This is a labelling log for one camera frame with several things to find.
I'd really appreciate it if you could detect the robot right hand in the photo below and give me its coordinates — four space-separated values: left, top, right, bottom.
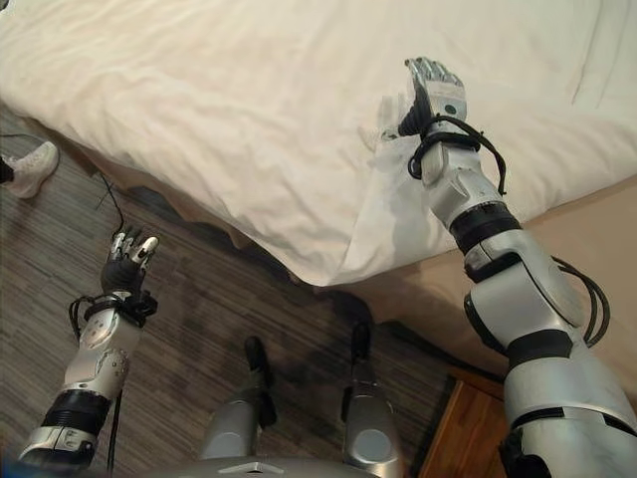
396 56 470 138

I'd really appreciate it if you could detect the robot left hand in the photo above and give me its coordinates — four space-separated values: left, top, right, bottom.
101 226 161 298

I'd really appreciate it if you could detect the white duvet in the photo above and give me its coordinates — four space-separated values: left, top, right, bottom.
0 0 637 289

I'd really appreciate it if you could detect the tan bed base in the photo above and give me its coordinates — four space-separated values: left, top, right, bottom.
64 143 637 387

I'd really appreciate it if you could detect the person's white shoe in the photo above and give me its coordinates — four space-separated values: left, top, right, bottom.
2 140 61 200

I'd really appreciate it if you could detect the robot left leg silver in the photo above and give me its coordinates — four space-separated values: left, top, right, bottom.
198 336 278 462

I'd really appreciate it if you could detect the robot leg silver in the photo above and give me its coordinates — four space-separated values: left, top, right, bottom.
340 321 404 472
198 336 278 462

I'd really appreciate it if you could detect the robot torso silver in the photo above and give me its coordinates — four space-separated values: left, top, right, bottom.
196 455 349 478

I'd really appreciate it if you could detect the robot right leg silver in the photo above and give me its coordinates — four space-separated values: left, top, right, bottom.
340 321 404 472

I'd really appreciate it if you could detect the brown wooden nightstand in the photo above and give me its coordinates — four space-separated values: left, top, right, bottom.
428 370 512 478

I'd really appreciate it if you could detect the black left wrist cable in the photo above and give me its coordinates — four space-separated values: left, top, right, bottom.
68 293 125 341

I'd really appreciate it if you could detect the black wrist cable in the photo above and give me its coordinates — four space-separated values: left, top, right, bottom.
68 293 125 341
407 117 510 195

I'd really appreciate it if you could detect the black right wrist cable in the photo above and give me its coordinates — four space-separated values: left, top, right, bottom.
407 117 510 195

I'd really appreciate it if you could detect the thin black floor cable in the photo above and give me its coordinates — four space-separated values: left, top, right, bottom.
94 171 126 235

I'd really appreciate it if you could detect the black right upper arm cable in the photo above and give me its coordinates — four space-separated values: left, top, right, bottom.
551 256 612 350

